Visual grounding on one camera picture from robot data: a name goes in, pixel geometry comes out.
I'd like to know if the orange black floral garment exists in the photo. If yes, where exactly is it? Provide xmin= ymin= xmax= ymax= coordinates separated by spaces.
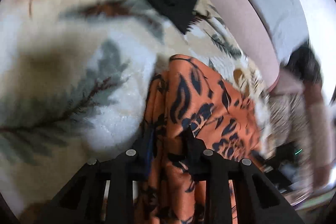
xmin=134 ymin=55 xmax=261 ymax=223

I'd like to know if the pink mauve bolster pillow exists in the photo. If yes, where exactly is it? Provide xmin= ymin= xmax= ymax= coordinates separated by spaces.
xmin=202 ymin=0 xmax=305 ymax=96

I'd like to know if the dark furry cushion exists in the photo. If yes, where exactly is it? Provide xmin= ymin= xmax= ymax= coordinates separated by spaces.
xmin=285 ymin=42 xmax=323 ymax=84

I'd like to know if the beige leaf print blanket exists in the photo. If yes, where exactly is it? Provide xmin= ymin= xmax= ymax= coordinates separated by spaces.
xmin=1 ymin=0 xmax=271 ymax=223

